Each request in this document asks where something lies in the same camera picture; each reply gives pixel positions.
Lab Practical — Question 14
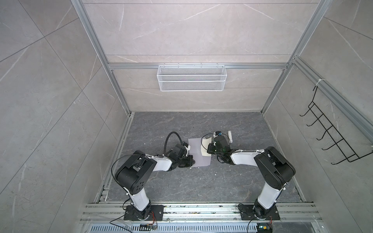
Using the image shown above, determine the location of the beige letter paper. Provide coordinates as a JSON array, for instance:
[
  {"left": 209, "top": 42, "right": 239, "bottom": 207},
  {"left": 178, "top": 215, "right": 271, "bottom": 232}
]
[{"left": 201, "top": 137, "right": 212, "bottom": 157}]

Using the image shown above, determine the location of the grey purple envelope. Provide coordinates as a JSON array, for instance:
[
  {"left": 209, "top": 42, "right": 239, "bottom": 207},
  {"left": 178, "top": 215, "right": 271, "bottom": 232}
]
[{"left": 188, "top": 138, "right": 211, "bottom": 167}]

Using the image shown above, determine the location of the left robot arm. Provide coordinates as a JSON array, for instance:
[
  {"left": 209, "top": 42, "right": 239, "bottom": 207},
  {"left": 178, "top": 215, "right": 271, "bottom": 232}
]
[{"left": 111, "top": 142, "right": 195, "bottom": 219}]

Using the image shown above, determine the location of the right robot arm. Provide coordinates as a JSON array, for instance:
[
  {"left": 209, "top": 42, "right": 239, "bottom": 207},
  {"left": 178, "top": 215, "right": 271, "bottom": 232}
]
[{"left": 201, "top": 142, "right": 296, "bottom": 219}]

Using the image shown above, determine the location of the white glue stick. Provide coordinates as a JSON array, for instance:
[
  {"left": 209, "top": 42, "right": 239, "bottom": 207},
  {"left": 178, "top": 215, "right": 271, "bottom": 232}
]
[{"left": 228, "top": 131, "right": 233, "bottom": 143}]

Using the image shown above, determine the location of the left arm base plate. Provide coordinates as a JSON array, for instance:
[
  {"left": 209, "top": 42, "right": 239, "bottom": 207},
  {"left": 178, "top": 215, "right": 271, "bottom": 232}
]
[{"left": 123, "top": 204, "right": 165, "bottom": 221}]

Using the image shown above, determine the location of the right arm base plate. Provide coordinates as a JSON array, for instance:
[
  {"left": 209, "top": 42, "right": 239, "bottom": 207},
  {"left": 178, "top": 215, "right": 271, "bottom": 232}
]
[{"left": 237, "top": 203, "right": 280, "bottom": 220}]

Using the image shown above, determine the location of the aluminium rail frame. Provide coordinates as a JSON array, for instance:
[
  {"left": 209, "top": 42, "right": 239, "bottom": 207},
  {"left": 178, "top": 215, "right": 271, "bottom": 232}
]
[{"left": 78, "top": 203, "right": 322, "bottom": 223}]

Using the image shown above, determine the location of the white vented cable duct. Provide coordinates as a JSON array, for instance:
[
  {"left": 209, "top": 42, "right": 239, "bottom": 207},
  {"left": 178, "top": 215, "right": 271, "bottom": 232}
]
[{"left": 88, "top": 223, "right": 257, "bottom": 233}]

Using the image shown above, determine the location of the black wire hook rack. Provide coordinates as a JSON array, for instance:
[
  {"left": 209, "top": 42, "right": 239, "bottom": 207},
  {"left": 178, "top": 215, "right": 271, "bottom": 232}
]
[{"left": 299, "top": 86, "right": 373, "bottom": 166}]

